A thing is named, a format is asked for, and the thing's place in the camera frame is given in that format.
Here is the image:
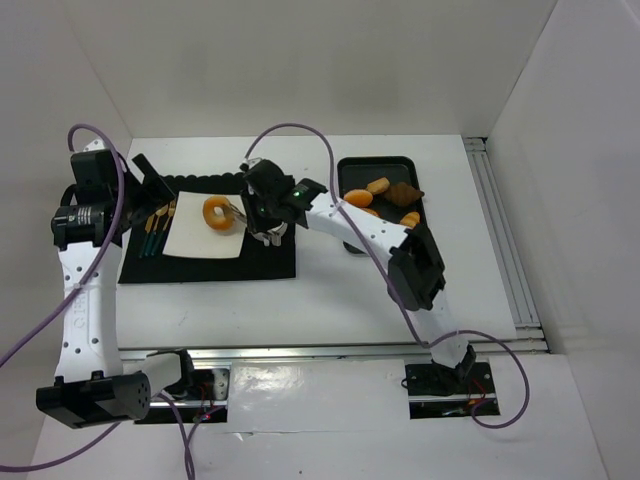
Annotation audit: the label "metal tongs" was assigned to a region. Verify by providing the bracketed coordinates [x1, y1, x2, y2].
[226, 203, 248, 226]

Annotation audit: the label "glazed ring donut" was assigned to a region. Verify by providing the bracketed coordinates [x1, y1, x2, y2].
[202, 196, 235, 231]

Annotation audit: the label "brown chocolate croissant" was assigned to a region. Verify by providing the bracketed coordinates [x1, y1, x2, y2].
[383, 182, 424, 207]

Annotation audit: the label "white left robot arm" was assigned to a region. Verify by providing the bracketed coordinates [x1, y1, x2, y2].
[36, 140, 194, 429]

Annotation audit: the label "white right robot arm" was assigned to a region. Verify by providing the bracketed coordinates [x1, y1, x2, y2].
[240, 158, 476, 383]

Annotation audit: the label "black bread tray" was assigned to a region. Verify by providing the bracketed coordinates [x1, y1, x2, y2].
[337, 156, 428, 225]

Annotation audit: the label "small round bread roll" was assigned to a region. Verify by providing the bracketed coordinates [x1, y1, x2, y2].
[366, 177, 391, 196]

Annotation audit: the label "white soup cup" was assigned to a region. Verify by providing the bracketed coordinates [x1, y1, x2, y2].
[251, 223, 288, 247]

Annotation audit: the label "gold teal spoon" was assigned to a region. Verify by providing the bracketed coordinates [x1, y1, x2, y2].
[145, 207, 169, 258]

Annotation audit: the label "gold teal fork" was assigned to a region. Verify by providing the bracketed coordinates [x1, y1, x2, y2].
[150, 199, 177, 256]

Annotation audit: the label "white square plate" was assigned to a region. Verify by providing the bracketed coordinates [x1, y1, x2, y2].
[161, 191, 245, 260]

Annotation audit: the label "black placemat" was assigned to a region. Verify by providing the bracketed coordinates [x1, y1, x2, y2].
[119, 172, 296, 285]

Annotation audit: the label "orange round bun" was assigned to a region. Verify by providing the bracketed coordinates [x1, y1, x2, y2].
[343, 189, 374, 208]

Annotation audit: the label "orange ring donut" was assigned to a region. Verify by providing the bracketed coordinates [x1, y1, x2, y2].
[399, 211, 421, 229]

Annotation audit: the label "aluminium front rail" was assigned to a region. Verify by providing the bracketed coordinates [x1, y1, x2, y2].
[117, 342, 551, 362]

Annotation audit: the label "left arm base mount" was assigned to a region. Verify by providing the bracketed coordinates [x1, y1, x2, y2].
[124, 349, 231, 426]

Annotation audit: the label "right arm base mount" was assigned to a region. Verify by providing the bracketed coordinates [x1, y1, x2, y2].
[401, 361, 500, 420]

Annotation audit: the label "aluminium side rail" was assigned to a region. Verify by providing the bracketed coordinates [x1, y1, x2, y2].
[463, 137, 551, 354]

